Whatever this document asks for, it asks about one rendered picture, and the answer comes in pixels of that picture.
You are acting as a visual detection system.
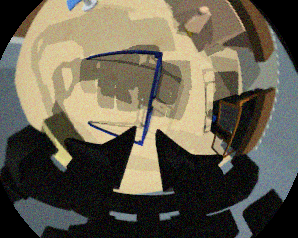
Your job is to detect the navy glasses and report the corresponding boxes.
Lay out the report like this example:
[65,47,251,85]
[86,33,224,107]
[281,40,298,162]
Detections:
[86,49,164,146]

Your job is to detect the white flat panel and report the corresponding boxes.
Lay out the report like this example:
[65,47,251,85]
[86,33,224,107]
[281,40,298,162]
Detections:
[237,48,279,139]

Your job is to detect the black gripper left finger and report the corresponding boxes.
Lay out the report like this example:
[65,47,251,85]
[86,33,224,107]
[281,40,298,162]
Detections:
[63,126,137,190]

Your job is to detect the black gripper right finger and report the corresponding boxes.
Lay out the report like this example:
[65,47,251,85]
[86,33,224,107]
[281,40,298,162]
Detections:
[156,130,224,193]

